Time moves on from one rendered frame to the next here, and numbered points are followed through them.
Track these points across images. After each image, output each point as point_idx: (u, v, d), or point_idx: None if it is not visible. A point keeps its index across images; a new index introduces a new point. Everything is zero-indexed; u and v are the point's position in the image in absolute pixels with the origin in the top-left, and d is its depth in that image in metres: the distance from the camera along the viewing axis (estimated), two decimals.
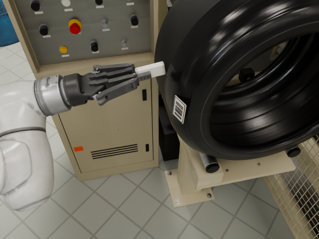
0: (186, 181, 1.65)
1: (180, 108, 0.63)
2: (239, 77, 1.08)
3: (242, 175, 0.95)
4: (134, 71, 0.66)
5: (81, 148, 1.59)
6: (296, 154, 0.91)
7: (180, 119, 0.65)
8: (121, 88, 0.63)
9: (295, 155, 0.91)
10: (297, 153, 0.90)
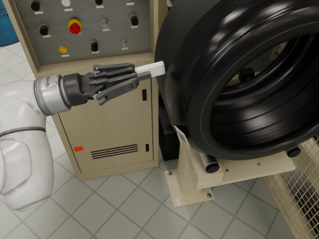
0: (186, 181, 1.65)
1: (182, 135, 0.70)
2: (239, 77, 1.08)
3: (242, 175, 0.95)
4: (134, 70, 0.66)
5: (81, 148, 1.59)
6: (297, 152, 0.90)
7: (187, 143, 0.73)
8: (121, 88, 0.63)
9: (297, 152, 0.90)
10: (296, 151, 0.89)
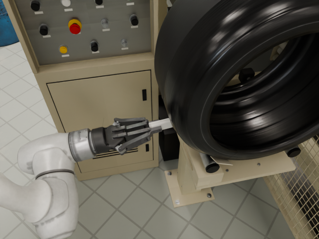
0: (186, 181, 1.65)
1: (219, 161, 0.84)
2: (239, 77, 1.08)
3: (242, 175, 0.95)
4: (148, 124, 0.81)
5: None
6: (291, 155, 0.90)
7: (229, 162, 0.85)
8: (138, 141, 0.78)
9: (292, 154, 0.90)
10: (292, 155, 0.90)
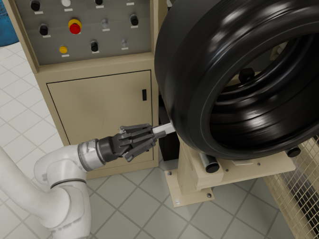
0: (186, 181, 1.65)
1: (239, 162, 0.86)
2: (239, 77, 1.08)
3: (242, 175, 0.95)
4: (152, 130, 0.84)
5: None
6: (297, 153, 0.90)
7: (249, 161, 0.87)
8: (144, 148, 0.81)
9: (296, 154, 0.90)
10: (297, 152, 0.90)
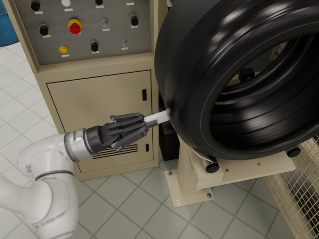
0: (186, 181, 1.65)
1: (201, 156, 0.79)
2: (239, 77, 1.08)
3: (242, 175, 0.95)
4: (144, 119, 0.79)
5: None
6: (297, 151, 0.89)
7: (210, 159, 0.81)
8: (134, 137, 0.76)
9: (297, 152, 0.90)
10: (295, 151, 0.89)
